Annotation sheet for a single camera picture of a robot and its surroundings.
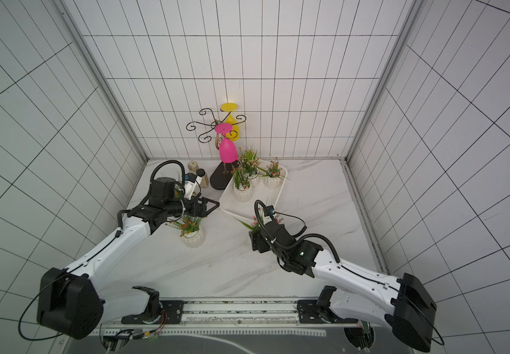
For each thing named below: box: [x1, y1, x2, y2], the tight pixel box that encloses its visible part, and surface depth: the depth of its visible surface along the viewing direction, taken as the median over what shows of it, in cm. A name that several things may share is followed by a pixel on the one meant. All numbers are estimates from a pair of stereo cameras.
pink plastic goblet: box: [214, 122, 239, 164], surface depth 97 cm
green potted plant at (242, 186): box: [231, 165, 252, 203], surface depth 100 cm
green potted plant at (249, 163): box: [238, 147, 261, 180], surface depth 102 cm
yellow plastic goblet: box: [221, 102, 241, 142], surface depth 97 cm
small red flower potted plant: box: [263, 157, 284, 189], surface depth 105 cm
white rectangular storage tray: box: [219, 162, 289, 221], surface depth 102 cm
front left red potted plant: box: [165, 214, 208, 249], surface depth 85 cm
